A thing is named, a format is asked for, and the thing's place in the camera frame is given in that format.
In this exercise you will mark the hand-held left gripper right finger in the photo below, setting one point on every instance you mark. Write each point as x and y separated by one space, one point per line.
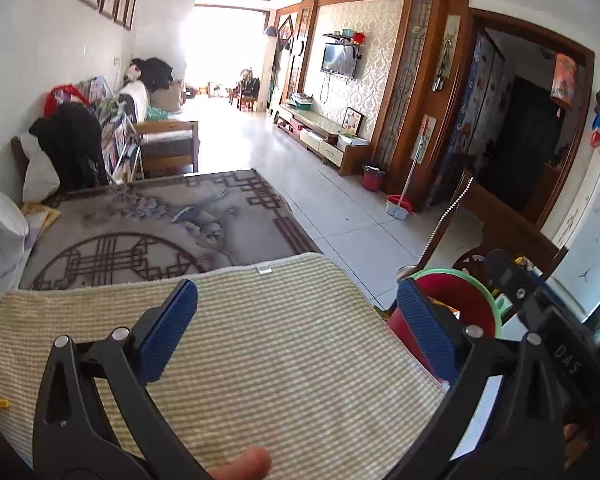
425 330

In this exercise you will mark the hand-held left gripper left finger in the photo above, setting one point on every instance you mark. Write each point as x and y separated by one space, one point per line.
170 330

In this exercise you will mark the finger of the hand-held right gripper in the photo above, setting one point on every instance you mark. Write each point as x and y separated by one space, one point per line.
517 285

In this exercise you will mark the red bin with green rim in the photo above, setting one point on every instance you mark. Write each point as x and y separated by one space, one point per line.
455 295

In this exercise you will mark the person's right hand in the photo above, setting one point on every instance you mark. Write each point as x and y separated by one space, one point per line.
575 442

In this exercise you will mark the person's left hand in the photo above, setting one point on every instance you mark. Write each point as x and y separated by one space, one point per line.
240 465

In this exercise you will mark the dark wooden chair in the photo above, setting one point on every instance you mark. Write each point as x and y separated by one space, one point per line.
505 230

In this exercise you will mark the grey patterned table cover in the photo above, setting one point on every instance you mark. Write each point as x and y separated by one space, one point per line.
155 225

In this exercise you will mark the yellow striped mat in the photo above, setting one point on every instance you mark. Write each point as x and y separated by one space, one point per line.
280 335

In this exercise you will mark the mop with dustpan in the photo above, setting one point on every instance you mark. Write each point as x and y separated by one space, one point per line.
399 207

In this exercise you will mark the red floor bin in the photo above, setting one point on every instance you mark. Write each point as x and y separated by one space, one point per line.
373 179

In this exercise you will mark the yellowish booklet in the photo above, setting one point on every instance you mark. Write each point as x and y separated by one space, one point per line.
42 217

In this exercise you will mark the colourful door curtain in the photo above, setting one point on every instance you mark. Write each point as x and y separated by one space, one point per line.
475 110

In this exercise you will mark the wooden sofa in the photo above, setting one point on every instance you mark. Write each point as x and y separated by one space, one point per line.
170 145

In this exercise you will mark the metal rack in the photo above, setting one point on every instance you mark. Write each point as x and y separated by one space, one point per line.
122 145

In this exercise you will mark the red hanging decoration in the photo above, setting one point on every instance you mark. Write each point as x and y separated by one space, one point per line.
564 80

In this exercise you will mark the black jacket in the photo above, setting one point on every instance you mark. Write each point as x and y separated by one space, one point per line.
75 140

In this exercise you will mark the framed geometric picture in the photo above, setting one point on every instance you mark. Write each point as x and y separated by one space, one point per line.
352 121

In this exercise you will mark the wooden television cabinet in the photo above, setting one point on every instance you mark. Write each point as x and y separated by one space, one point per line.
320 135

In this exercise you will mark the brown chair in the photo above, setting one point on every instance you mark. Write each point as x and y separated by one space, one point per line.
17 152

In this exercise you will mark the dining chairs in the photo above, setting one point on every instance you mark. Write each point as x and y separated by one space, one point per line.
247 92

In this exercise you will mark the black clothes heap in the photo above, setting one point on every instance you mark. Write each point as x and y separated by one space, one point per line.
155 75

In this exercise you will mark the red bag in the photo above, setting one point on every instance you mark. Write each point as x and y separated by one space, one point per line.
60 97

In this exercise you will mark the wall television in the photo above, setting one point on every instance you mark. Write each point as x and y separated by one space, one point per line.
339 60

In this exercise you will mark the wall shelf with items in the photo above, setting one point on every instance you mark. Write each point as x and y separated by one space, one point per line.
345 37

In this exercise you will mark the diamond wall decoration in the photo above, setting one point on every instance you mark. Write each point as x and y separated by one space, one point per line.
286 27

